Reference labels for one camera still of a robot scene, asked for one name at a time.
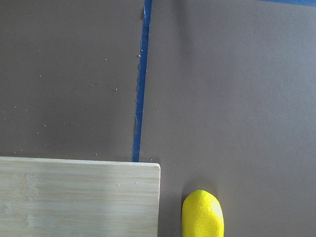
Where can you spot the yellow lemon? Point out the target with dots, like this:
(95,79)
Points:
(202,215)

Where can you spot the wooden cutting board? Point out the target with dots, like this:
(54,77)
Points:
(42,197)

